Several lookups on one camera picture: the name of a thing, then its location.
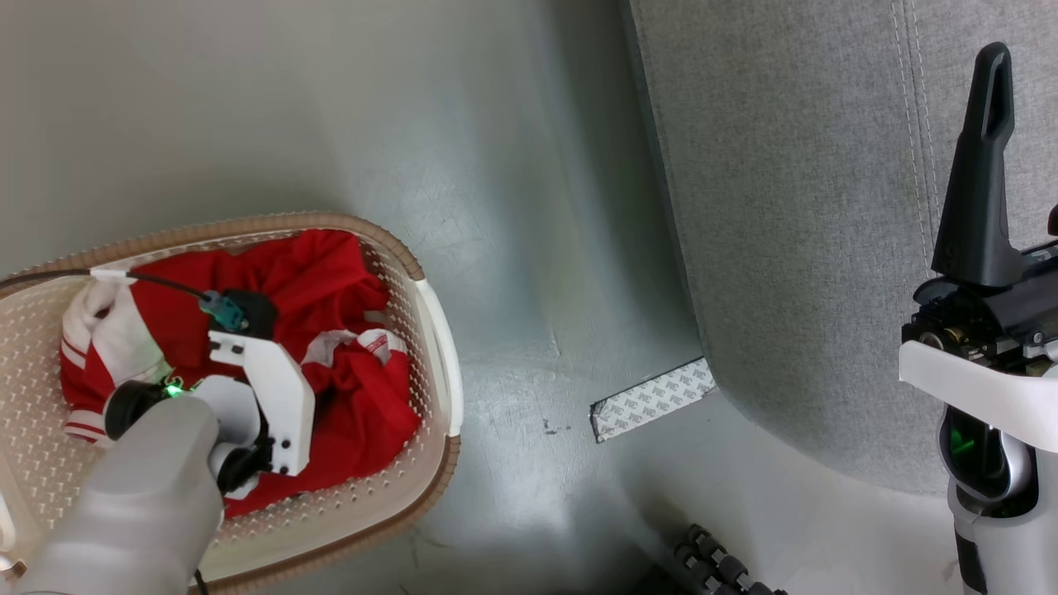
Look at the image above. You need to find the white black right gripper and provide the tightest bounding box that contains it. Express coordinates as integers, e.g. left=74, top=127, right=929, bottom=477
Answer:
left=898, top=42, right=1058, bottom=454

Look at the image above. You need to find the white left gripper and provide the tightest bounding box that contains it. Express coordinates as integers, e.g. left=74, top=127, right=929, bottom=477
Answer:
left=192, top=329, right=317, bottom=498

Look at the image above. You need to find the red and white garment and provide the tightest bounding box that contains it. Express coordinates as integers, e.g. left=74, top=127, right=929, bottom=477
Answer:
left=60, top=229, right=422, bottom=519

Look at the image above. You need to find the white laundry basket brown rim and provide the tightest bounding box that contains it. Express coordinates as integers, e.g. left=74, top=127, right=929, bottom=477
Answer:
left=0, top=212, right=463, bottom=592

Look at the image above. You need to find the grey fabric sofa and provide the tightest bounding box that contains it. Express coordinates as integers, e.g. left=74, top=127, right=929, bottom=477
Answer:
left=624, top=0, right=1058, bottom=497

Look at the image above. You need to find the printed white tape strip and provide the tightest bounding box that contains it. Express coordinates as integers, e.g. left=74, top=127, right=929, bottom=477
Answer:
left=590, top=357, right=717, bottom=444

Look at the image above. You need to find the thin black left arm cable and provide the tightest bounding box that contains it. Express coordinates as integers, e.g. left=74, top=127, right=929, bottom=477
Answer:
left=0, top=269, right=214, bottom=302

